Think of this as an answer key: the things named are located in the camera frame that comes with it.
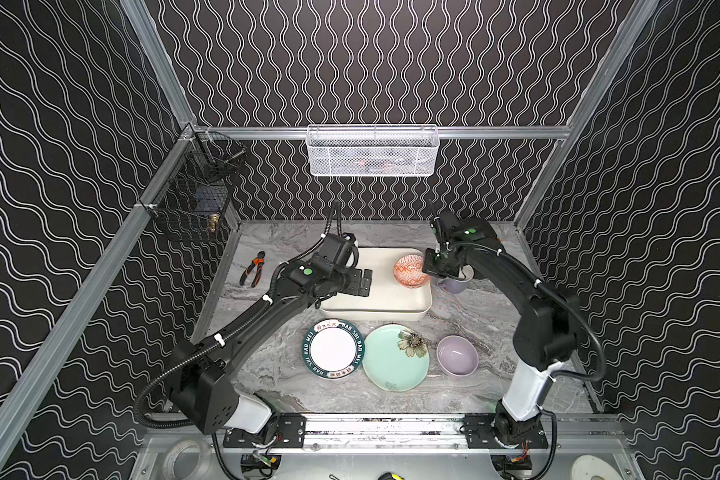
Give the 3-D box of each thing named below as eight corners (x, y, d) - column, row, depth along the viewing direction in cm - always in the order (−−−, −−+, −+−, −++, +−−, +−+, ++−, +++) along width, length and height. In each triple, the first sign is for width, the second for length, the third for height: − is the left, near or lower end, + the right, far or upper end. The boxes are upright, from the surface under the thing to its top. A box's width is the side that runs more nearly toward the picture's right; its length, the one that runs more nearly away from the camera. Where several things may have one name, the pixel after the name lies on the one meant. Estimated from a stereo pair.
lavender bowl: (439, 381, 84) (444, 373, 79) (433, 345, 91) (437, 335, 86) (476, 381, 84) (482, 373, 79) (467, 344, 91) (473, 335, 86)
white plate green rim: (301, 381, 84) (298, 376, 80) (308, 325, 95) (306, 318, 92) (364, 381, 84) (364, 375, 80) (364, 325, 95) (364, 318, 91)
